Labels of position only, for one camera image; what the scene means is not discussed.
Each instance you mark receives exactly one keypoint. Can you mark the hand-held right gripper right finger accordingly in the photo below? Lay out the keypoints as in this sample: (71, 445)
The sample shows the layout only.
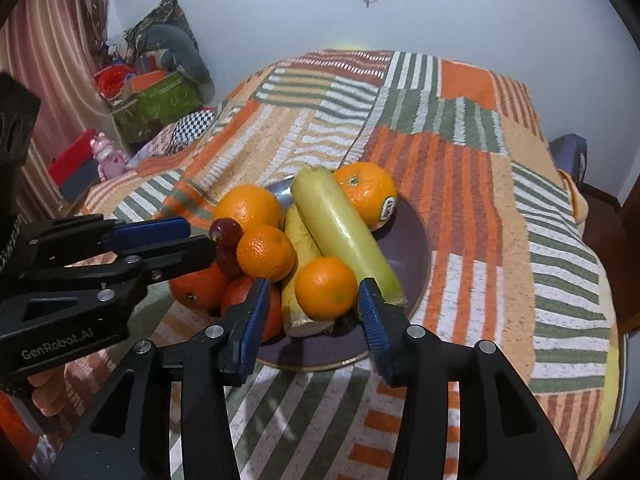
(372, 320)

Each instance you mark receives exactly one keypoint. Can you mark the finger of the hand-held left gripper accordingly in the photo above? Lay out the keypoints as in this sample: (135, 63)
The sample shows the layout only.
(150, 230)
(180, 257)

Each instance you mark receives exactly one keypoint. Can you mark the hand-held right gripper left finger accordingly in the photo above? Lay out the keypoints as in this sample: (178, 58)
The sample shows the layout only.
(250, 330)

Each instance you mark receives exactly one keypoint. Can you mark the red tomato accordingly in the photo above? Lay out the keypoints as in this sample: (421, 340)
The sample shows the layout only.
(236, 294)
(200, 287)

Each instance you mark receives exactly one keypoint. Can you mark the small mandarin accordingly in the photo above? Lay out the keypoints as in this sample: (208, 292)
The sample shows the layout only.
(325, 287)
(265, 255)

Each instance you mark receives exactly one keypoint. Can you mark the dark purple plate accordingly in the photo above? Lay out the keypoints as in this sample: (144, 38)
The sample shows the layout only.
(400, 260)

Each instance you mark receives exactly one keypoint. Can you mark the large stickered orange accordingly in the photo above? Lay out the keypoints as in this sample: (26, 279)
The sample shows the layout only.
(360, 190)

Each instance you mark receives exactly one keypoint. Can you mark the person's left hand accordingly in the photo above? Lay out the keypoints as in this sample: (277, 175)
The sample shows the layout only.
(47, 390)

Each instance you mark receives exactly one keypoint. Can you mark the pink plush toy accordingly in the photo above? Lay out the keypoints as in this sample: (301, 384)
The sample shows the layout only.
(107, 157)

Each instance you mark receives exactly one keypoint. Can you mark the red box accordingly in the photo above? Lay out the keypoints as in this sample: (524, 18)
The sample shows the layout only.
(70, 165)

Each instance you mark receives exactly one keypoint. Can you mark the floral checkered quilt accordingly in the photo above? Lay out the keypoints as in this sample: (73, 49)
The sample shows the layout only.
(190, 127)

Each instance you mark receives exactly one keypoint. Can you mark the green patterned storage box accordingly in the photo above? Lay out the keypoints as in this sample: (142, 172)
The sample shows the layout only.
(155, 110)

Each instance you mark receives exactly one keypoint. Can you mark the orange cardboard box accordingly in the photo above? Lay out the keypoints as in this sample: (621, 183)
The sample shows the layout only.
(149, 80)

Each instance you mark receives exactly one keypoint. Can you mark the red cloth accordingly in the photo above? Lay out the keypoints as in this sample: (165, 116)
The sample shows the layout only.
(109, 80)

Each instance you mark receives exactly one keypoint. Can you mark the orange green patchwork blanket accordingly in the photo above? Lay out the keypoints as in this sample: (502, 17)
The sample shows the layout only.
(450, 160)

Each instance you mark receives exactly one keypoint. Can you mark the dark floral cushion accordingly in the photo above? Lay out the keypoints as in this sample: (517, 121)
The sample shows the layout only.
(160, 12)

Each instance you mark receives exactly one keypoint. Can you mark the striped brown curtain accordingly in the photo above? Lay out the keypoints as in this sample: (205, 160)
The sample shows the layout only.
(50, 35)

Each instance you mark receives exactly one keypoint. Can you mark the blue grey backpack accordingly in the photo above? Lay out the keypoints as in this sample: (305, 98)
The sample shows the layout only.
(567, 155)

